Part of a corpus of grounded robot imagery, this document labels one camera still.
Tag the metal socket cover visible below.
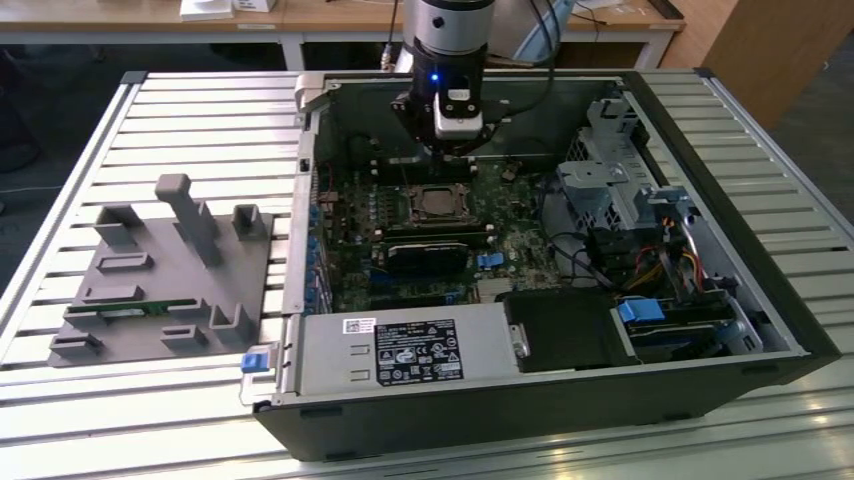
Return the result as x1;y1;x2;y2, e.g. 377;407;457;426
407;183;477;224

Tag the metal drive cage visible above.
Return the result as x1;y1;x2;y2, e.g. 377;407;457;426
554;97;693;234

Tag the black graphics card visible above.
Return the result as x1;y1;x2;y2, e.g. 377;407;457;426
383;239;473;275

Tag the metal disk bay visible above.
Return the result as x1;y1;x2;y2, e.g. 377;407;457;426
626;287;768;364

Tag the black PC case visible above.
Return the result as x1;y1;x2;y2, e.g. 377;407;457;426
253;67;842;464

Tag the black internal cable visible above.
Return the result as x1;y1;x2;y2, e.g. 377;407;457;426
545;231;617;290

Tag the blue disk carrier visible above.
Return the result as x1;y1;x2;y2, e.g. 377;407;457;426
617;298;666;326

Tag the wooden desk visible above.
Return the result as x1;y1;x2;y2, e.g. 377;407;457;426
0;0;688;71

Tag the pale blue teach pendant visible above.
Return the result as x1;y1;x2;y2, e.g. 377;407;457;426
512;0;576;65

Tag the green motherboard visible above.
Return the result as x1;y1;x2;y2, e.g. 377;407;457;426
310;159;569;311

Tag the green RAM stick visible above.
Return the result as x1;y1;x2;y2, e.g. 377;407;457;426
97;299;202;319

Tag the silver chipset heatsink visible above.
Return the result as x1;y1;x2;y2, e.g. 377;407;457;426
477;277;516;302

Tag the CPU socket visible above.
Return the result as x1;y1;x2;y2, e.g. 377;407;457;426
406;183;480;226

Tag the white box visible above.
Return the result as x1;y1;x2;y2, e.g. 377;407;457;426
179;0;237;22

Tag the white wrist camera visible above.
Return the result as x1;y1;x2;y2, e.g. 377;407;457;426
433;88;486;140

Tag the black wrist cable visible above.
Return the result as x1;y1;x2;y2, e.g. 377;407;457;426
510;0;561;117

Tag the silver case handle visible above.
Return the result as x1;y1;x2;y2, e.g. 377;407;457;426
293;71;335;115

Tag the coloured wire bundle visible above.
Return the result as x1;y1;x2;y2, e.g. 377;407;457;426
626;248;706;291

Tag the black RAM slot bank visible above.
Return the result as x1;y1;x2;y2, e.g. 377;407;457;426
378;227;490;245
378;157;470;185

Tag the silver CPU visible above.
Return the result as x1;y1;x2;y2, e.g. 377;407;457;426
423;192;462;214

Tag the silver power supply unit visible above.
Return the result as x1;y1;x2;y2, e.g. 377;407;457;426
293;302;524;395

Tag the grey parts rack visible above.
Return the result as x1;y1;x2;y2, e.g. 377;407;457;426
50;173;279;369

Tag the wooden cabinet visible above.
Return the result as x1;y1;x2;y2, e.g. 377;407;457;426
660;0;854;131

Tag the black plastic shroud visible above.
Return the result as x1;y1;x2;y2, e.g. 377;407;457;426
500;289;642;375

